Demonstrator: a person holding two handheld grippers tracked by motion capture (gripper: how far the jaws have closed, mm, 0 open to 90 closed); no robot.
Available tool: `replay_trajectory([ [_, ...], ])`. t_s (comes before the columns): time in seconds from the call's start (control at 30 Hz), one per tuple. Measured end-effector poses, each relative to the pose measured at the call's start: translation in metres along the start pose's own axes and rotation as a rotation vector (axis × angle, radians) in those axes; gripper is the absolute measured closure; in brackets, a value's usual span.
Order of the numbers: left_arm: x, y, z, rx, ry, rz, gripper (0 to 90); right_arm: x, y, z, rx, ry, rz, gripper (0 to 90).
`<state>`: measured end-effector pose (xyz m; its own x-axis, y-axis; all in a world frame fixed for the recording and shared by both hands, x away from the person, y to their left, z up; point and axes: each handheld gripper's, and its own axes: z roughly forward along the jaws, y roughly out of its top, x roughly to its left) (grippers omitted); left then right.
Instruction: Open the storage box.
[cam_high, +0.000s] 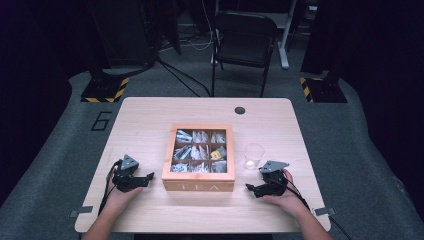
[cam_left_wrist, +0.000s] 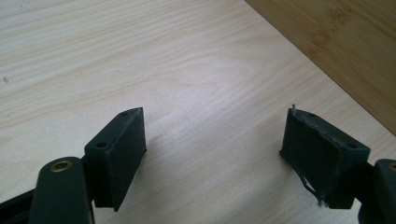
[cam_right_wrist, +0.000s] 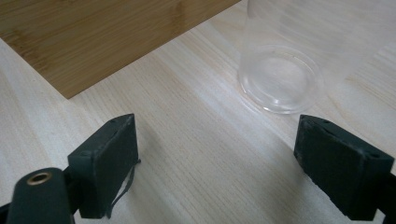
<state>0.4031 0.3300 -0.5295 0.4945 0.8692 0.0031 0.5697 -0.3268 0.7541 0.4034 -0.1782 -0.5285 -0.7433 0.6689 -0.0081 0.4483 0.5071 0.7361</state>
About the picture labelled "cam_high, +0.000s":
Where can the clear plastic cup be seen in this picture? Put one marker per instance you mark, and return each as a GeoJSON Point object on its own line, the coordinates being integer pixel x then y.
{"type": "Point", "coordinates": [254, 154]}

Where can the striped-edge black stand base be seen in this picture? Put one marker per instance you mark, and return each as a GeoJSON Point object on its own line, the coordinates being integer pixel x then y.
{"type": "Point", "coordinates": [103, 90]}
{"type": "Point", "coordinates": [325, 90]}

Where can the white desk leg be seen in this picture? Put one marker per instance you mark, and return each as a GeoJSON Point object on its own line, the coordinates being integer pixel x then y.
{"type": "Point", "coordinates": [285, 43]}

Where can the wooden tea box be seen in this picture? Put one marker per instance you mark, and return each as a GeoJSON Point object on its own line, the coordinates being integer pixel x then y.
{"type": "Point", "coordinates": [198, 185]}

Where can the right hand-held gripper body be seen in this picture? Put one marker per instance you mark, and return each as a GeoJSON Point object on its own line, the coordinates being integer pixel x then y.
{"type": "Point", "coordinates": [272, 183]}

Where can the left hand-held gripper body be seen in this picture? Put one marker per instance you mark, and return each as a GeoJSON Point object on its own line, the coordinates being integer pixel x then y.
{"type": "Point", "coordinates": [128, 180]}

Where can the person's right hand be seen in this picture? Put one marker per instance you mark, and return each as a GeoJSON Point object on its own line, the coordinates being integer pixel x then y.
{"type": "Point", "coordinates": [288, 200]}

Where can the black folding chair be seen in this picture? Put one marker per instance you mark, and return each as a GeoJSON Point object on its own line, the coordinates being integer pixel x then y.
{"type": "Point", "coordinates": [245, 40]}

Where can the round table grommet hole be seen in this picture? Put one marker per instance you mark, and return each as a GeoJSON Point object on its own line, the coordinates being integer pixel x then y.
{"type": "Point", "coordinates": [239, 110]}

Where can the pile of tea packets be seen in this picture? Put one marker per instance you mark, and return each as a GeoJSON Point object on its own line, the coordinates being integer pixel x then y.
{"type": "Point", "coordinates": [200, 153]}

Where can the person's left hand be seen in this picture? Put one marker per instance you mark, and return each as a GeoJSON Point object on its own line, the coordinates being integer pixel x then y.
{"type": "Point", "coordinates": [121, 197]}

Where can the grey tape strip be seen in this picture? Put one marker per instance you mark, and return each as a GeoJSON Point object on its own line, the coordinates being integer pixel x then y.
{"type": "Point", "coordinates": [324, 211]}
{"type": "Point", "coordinates": [81, 211]}

